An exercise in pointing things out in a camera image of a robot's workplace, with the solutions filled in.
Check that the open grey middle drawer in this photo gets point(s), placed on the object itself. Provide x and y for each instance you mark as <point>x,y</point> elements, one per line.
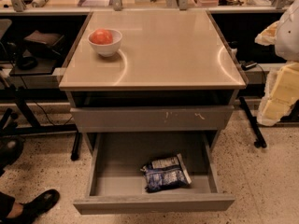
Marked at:
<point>117,186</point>

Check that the white ceramic bowl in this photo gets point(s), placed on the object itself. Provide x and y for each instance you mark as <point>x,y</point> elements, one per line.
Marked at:
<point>109,49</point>

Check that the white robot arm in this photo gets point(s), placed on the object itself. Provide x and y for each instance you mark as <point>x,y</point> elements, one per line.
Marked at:
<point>287,44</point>

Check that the black office chair base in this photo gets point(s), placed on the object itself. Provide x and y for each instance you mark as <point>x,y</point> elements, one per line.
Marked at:
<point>10,151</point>

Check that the dark folded cloth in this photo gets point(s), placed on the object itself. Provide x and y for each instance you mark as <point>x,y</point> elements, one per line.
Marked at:
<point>41,42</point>

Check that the black table leg left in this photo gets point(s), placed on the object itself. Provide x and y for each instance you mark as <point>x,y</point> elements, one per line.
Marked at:
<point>76,147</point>

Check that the blue chip bag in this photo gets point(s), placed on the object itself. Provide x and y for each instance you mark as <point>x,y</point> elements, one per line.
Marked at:
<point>167,173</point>

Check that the black table leg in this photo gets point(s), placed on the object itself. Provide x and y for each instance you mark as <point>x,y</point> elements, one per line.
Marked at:
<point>259,142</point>
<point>76,147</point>

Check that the black power adapter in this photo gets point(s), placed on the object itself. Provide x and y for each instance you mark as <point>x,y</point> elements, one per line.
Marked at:
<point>248,65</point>

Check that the black headphones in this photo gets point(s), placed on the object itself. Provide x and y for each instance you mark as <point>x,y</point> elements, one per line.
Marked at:
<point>25,62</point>

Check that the black shoe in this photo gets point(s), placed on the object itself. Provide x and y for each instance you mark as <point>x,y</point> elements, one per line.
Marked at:
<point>26,213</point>

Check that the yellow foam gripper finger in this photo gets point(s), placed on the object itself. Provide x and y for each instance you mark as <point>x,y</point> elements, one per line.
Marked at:
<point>281,92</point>
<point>268,36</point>

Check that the red apple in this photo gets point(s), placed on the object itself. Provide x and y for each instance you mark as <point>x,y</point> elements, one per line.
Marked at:
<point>101,37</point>

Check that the black table leg right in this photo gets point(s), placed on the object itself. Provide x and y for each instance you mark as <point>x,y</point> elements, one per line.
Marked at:
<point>259,142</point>

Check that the grey drawer cabinet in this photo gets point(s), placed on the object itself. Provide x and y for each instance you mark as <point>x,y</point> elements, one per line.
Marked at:
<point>167,58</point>

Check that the closed grey top drawer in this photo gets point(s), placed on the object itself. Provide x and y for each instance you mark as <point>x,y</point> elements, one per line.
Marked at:
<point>151,119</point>

